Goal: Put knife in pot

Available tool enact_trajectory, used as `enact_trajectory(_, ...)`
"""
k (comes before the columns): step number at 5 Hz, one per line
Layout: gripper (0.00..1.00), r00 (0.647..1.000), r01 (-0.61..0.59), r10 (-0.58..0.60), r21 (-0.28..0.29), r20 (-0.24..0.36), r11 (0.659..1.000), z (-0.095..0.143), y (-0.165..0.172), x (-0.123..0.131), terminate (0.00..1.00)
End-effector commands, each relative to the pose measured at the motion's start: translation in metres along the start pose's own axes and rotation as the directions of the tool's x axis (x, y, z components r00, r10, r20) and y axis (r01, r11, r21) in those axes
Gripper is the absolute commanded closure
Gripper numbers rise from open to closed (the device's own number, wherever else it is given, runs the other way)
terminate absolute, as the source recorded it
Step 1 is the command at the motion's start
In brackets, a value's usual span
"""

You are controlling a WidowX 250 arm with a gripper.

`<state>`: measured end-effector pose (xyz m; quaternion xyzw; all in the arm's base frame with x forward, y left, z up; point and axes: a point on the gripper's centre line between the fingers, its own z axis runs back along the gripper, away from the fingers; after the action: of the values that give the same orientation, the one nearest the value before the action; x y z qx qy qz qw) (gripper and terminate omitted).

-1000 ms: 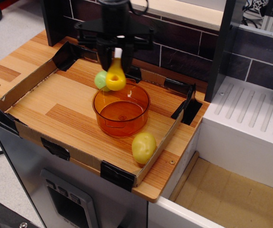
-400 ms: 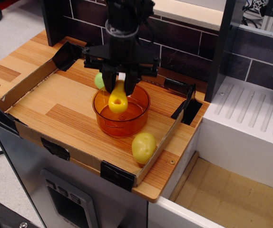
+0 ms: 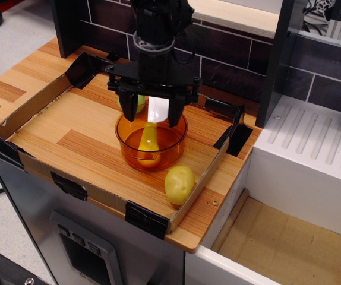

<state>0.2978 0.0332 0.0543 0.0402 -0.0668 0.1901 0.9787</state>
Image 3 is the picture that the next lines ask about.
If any dark grey vertical post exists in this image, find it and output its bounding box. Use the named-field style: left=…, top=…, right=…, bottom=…
left=255, top=0, right=307, bottom=128

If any white toy sink drainboard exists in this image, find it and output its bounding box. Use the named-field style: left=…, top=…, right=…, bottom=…
left=245, top=96, right=341, bottom=235

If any orange transparent plastic pot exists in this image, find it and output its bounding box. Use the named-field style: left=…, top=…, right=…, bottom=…
left=115, top=113, right=188, bottom=171

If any cardboard fence with black tape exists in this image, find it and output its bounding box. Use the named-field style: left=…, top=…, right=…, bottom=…
left=0, top=53, right=255, bottom=239

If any yellow handled white toy knife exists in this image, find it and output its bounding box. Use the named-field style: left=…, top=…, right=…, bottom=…
left=138, top=97, right=169, bottom=169

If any green toy apple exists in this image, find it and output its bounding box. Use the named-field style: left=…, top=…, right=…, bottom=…
left=117, top=94, right=147, bottom=114

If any yellow toy potato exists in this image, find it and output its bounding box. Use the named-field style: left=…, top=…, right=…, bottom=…
left=164, top=166, right=195, bottom=205

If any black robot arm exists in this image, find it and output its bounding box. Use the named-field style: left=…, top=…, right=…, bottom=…
left=106, top=1, right=203, bottom=127

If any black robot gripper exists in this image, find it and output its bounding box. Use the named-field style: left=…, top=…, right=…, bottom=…
left=105, top=49, right=202, bottom=128

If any grey toy oven front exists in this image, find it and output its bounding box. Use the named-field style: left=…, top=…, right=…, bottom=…
left=0, top=159, right=185, bottom=284

